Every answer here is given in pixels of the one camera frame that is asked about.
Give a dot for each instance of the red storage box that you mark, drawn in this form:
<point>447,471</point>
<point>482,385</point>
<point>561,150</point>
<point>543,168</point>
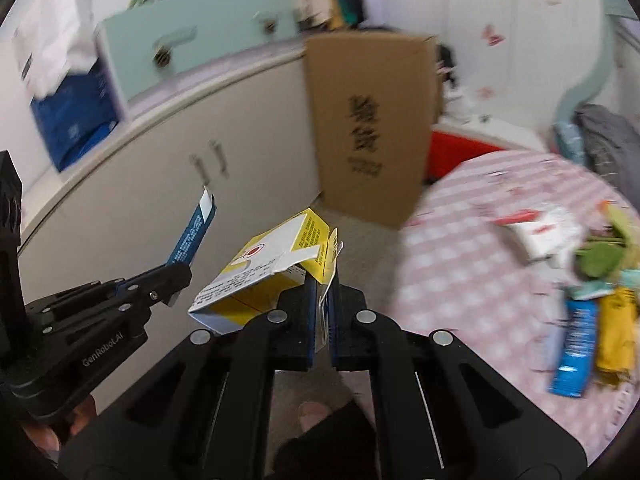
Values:
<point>460,152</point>

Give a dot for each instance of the tall brown cardboard box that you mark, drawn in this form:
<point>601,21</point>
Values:
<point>370,125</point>

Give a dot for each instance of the white wardrobe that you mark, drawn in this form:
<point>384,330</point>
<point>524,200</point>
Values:
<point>510,70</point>

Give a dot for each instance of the blue snack packet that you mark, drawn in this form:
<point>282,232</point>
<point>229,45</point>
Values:
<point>577,350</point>

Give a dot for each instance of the person's black trouser leg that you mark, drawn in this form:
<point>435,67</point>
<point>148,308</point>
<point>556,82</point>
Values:
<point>330,450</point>

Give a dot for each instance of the teal packet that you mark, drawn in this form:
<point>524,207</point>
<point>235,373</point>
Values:
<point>592,290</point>

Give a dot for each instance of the green wrapper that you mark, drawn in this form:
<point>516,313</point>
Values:
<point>600,255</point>

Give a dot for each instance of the grey quilt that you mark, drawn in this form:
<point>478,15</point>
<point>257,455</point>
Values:
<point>610,145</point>

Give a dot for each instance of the white and red packet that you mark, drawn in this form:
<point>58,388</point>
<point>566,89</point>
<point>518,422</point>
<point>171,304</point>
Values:
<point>540,232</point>

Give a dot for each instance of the pinecone drawer knob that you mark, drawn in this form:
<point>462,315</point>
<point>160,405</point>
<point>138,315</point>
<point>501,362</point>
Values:
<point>270,24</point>
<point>161,57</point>

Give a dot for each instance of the pink butterfly sticker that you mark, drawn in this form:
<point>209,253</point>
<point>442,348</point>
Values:
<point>492,35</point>

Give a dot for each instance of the mint green bed frame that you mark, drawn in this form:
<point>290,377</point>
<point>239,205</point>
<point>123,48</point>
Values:
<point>595,75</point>

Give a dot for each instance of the black item on nightstand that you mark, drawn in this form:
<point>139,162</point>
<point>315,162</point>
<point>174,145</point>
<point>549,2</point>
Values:
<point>444,60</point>

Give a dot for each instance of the white cabinet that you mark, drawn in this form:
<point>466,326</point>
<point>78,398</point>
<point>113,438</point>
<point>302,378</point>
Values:
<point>150,185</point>

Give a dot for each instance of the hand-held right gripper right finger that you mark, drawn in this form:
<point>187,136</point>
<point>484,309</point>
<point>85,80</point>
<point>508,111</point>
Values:
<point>334,332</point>

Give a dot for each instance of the person's foot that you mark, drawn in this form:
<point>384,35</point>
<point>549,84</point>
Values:
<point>315,412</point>

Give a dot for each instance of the blue and white bag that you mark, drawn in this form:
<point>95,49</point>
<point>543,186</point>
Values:
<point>75,120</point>

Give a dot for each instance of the mint green drawer unit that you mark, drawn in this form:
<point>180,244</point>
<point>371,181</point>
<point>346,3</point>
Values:
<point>200,30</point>

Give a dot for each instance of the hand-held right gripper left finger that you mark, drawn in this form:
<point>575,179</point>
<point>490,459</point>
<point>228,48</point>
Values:
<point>311,327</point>

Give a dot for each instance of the red and white box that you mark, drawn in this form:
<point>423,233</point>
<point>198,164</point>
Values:
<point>495,132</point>

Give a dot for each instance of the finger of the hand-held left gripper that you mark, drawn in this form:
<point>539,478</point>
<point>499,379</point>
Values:
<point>160,277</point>
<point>130,307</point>

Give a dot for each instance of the yellow and white carton box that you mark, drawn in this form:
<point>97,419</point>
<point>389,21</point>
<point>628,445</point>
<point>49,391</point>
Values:
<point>260,270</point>

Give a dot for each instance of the faded pink sticker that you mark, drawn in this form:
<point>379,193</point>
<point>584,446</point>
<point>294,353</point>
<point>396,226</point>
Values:
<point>486,93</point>

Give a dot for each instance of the yellow snack packet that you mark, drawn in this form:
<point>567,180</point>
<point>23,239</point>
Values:
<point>617,335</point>

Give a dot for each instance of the person's left hand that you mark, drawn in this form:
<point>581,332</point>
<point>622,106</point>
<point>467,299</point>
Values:
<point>82,417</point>

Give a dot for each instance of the long blue packet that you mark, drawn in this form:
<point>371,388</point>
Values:
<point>192,230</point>

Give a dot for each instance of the white plastic bag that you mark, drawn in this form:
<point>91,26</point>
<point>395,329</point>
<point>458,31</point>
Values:
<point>457,100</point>

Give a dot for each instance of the pink checked blanket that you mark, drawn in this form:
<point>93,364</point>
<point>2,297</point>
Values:
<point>475,310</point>

